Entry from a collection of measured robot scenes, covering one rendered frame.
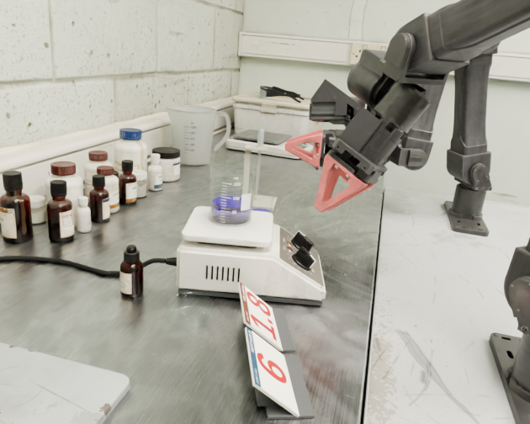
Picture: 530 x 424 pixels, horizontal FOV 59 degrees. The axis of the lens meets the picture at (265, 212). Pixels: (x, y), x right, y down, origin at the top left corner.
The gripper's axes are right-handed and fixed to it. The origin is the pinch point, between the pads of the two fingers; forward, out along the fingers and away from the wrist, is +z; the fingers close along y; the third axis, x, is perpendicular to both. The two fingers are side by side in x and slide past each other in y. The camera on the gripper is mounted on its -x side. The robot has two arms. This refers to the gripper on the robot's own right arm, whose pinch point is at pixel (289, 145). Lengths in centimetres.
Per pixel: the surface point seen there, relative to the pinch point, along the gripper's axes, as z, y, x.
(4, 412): 19, 67, 12
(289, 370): -5, 56, 13
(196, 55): 38, -68, -15
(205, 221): 8.8, 36.8, 4.5
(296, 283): -4.6, 41.6, 9.9
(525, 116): -86, -101, 1
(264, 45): 20, -111, -20
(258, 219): 1.8, 33.3, 4.6
